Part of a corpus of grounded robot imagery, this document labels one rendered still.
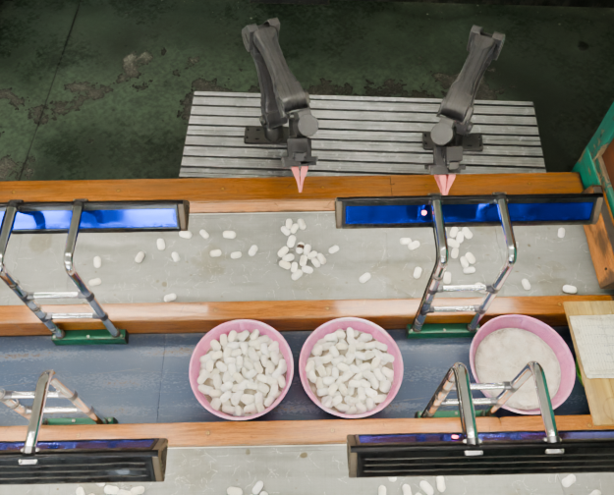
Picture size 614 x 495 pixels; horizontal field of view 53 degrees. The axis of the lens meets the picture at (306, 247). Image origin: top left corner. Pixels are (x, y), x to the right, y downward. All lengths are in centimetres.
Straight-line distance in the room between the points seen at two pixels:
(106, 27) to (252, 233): 212
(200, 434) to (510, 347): 83
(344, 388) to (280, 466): 25
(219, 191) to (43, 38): 206
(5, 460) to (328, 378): 76
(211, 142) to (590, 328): 129
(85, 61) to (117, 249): 183
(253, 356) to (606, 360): 90
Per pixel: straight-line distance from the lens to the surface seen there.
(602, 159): 198
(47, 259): 191
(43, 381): 132
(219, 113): 220
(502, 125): 226
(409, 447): 121
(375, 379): 162
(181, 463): 159
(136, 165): 299
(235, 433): 156
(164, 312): 170
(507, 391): 147
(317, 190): 186
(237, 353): 165
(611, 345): 179
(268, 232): 181
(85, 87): 339
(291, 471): 156
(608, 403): 173
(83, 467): 128
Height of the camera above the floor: 228
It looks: 60 degrees down
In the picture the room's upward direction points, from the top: straight up
